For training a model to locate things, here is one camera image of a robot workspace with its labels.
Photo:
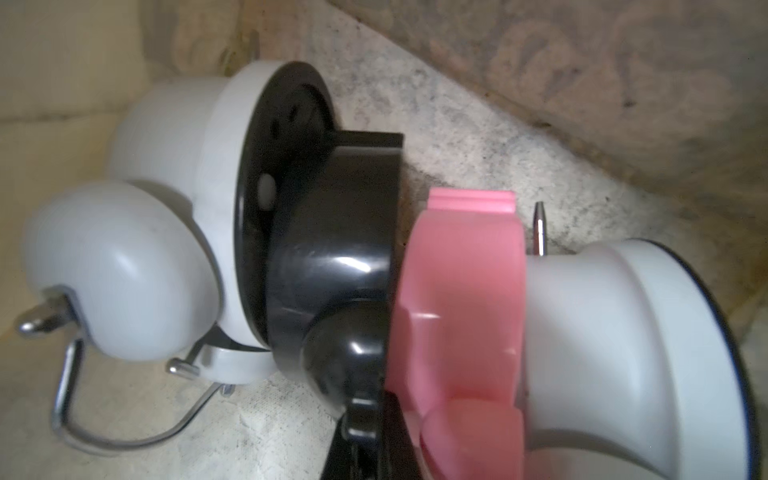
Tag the pink twin bell alarm clock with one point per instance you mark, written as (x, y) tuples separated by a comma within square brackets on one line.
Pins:
[(456, 341)]

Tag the black twin bell alarm clock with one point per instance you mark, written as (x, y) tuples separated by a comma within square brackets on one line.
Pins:
[(330, 272)]

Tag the white alarm clock metal handle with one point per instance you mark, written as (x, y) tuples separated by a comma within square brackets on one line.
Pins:
[(163, 258)]

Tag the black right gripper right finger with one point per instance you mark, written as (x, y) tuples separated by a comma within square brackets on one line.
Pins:
[(396, 458)]

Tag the white twin bell alarm clock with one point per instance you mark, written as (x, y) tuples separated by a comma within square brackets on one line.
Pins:
[(631, 370)]

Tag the canvas tote bag green handles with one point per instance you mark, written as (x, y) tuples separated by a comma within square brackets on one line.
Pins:
[(71, 69)]

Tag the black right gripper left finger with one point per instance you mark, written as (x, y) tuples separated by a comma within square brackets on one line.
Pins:
[(346, 460)]

